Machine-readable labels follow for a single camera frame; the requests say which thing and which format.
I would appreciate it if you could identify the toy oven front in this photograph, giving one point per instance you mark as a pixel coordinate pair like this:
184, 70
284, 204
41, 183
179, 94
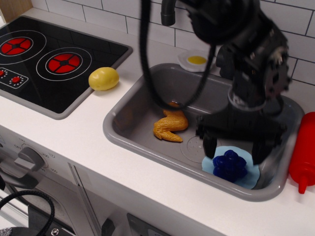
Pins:
85, 204

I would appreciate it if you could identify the wooden panel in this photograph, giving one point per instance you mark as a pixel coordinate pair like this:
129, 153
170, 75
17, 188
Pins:
11, 9

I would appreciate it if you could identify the red ketchup bottle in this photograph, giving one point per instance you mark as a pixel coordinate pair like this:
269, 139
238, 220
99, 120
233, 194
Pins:
302, 165

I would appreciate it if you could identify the toy fried egg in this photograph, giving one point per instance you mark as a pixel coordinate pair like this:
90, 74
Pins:
193, 61

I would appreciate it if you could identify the yellow toy potato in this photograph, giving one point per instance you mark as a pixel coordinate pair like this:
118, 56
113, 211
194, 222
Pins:
103, 78

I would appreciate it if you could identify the light blue toy plate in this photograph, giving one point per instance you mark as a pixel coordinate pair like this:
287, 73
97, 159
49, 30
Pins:
250, 180

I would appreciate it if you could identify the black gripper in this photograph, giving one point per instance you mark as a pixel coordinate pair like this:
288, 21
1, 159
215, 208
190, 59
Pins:
240, 122

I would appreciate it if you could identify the dark grey faucet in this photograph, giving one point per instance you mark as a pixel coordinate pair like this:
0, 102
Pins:
168, 14

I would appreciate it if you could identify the grey toy sink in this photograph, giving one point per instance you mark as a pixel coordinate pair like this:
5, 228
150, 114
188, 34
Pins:
130, 125

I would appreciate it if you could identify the blue toy blueberries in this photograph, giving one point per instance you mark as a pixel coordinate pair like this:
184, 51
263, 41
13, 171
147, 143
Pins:
230, 166

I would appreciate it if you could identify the toy fried chicken wing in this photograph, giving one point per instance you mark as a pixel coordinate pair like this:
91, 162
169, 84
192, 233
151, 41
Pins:
172, 121

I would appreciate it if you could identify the black toy stove top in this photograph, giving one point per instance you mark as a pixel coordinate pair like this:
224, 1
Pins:
46, 67

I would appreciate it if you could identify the grey oven knob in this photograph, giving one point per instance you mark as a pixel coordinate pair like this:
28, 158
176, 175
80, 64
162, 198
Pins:
29, 159

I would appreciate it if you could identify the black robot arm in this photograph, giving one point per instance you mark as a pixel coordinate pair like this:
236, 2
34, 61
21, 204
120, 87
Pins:
259, 53

